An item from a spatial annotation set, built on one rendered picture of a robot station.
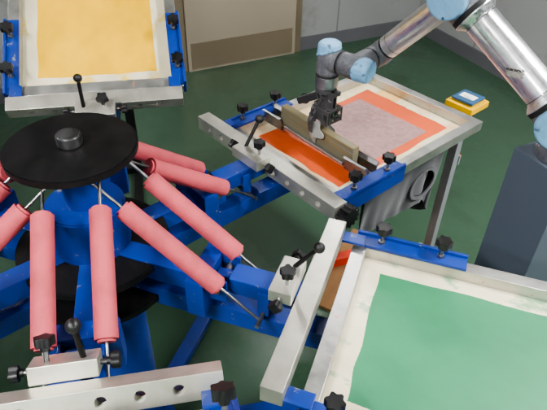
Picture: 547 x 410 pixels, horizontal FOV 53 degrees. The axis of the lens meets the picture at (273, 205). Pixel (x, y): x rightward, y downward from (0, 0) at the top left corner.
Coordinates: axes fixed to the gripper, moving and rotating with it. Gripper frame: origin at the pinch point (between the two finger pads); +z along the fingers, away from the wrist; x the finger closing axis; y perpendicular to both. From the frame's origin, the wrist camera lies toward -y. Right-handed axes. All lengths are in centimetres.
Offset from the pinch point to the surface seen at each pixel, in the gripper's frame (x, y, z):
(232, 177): -39.6, 2.7, -2.1
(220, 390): -94, 71, -23
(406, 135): 34.2, 13.6, 6.1
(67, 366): -110, 45, -15
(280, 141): -5.7, -12.9, 5.9
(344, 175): -2.9, 16.6, 6.1
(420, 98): 56, 2, 3
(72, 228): -91, 7, -13
